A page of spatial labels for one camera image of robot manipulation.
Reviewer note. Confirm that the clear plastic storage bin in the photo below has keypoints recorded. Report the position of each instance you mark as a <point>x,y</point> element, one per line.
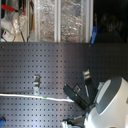
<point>44,20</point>

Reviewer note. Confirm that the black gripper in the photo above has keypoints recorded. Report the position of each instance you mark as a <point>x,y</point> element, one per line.
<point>91,92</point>

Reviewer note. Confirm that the blue object bottom left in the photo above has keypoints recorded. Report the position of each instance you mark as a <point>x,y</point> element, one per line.
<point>2,120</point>

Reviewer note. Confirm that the blue clamp handle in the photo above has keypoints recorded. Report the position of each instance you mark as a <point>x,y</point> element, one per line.
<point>94,34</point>

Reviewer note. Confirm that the black perforated breadboard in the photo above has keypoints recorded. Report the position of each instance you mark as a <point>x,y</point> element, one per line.
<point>57,64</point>

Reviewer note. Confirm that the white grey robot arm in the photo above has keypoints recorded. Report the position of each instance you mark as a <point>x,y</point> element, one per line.
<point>108,109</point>

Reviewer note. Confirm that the red handled tool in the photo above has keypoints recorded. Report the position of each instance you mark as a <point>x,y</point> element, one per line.
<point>11,9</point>

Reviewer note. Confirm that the metal cable clip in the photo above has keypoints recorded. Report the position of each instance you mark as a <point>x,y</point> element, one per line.
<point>36,83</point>

